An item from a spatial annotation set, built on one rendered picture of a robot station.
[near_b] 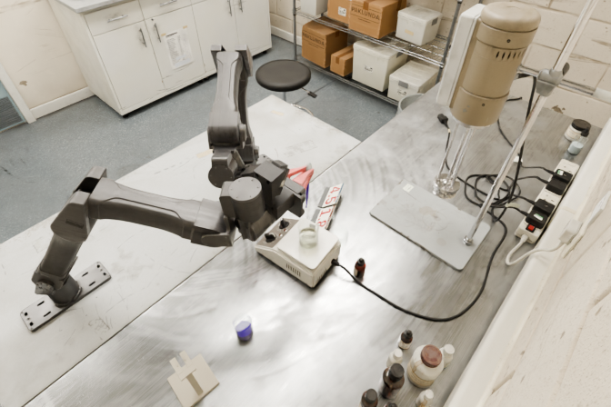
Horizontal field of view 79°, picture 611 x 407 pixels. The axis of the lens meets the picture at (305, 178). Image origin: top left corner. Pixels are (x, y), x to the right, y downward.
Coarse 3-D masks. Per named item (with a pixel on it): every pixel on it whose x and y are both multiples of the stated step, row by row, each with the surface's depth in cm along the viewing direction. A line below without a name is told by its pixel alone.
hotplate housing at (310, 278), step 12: (264, 252) 99; (276, 252) 95; (336, 252) 98; (276, 264) 100; (288, 264) 94; (300, 264) 92; (324, 264) 93; (336, 264) 96; (300, 276) 94; (312, 276) 91; (312, 288) 95
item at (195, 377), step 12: (192, 360) 82; (204, 360) 82; (180, 372) 69; (192, 372) 80; (204, 372) 80; (180, 384) 78; (192, 384) 72; (204, 384) 78; (216, 384) 79; (180, 396) 77; (192, 396) 77; (204, 396) 77
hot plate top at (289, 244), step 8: (296, 224) 99; (288, 232) 97; (296, 232) 97; (320, 232) 97; (328, 232) 97; (288, 240) 95; (296, 240) 95; (320, 240) 95; (328, 240) 95; (336, 240) 95; (280, 248) 93; (288, 248) 93; (296, 248) 93; (320, 248) 93; (328, 248) 93; (296, 256) 92; (304, 256) 92; (312, 256) 92; (320, 256) 92; (304, 264) 90; (312, 264) 90
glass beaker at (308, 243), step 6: (312, 216) 91; (300, 222) 91; (306, 222) 92; (312, 222) 92; (318, 222) 90; (300, 228) 93; (318, 228) 89; (300, 234) 90; (312, 234) 88; (300, 240) 91; (306, 240) 90; (312, 240) 90; (300, 246) 93; (306, 246) 92; (312, 246) 92
